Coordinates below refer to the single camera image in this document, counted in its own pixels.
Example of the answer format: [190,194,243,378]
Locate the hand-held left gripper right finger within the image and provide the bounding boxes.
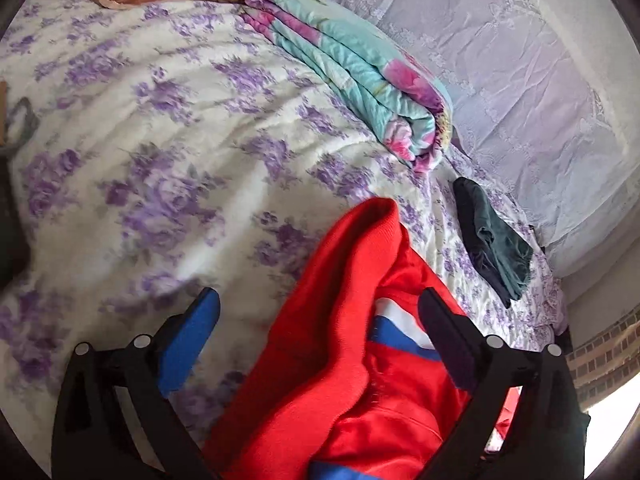
[416,287,592,480]

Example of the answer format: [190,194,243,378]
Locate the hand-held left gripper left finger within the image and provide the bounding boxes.
[51,287,222,480]

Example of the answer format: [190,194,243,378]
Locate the red pants with striped side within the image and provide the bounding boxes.
[202,197,521,480]

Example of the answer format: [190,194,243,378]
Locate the dark green folded garment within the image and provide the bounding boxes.
[452,176,536,309]

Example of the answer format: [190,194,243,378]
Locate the purple floral bedsheet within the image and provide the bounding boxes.
[0,0,568,480]

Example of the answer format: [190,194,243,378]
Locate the folded teal floral quilt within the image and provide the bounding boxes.
[242,0,455,173]

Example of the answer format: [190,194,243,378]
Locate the white lace cover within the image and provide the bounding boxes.
[270,0,640,278]

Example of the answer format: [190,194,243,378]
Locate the grey strap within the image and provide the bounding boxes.
[0,80,40,157]

